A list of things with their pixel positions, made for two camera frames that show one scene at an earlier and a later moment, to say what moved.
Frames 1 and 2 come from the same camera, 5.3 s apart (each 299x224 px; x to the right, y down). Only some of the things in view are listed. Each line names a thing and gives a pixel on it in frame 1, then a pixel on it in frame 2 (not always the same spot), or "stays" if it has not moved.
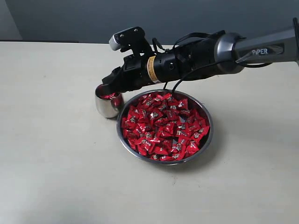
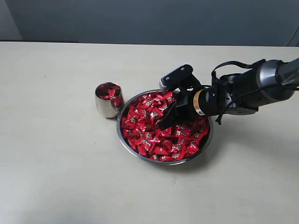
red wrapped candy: x=161 y=150 stays
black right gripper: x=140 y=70 → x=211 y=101
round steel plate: x=161 y=128 stays
